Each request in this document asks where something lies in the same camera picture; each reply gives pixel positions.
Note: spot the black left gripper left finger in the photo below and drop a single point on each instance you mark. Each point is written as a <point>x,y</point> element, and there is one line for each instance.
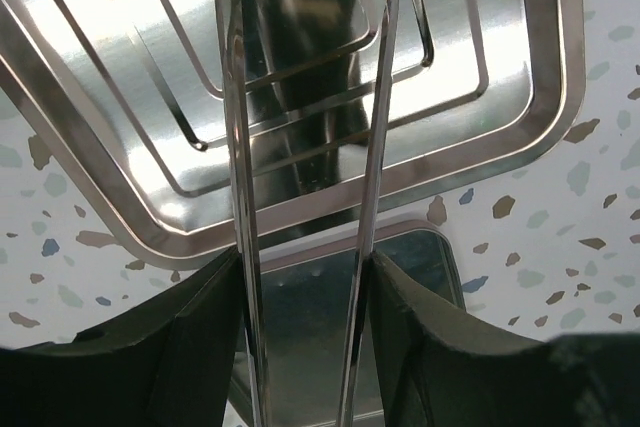
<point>165,362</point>

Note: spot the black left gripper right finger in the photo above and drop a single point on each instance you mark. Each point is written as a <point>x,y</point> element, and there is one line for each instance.
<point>438,365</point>

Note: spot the steel slotted tongs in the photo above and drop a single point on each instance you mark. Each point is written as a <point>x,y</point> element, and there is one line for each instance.
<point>315,191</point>

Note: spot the small square steel lid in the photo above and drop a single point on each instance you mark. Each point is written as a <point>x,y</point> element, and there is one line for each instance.
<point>305,303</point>

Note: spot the large steel baking tray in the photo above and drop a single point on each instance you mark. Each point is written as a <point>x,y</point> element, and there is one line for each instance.
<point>127,95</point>

